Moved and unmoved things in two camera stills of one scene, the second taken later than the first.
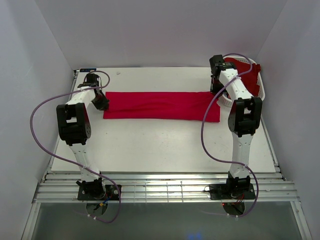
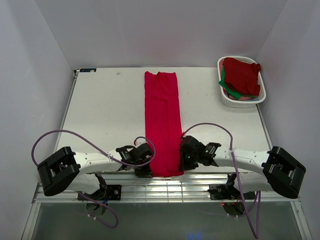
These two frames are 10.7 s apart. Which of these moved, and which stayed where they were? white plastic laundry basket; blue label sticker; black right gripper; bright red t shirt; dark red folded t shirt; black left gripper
Moved: bright red t shirt; black left gripper; black right gripper
Stayed: white plastic laundry basket; blue label sticker; dark red folded t shirt
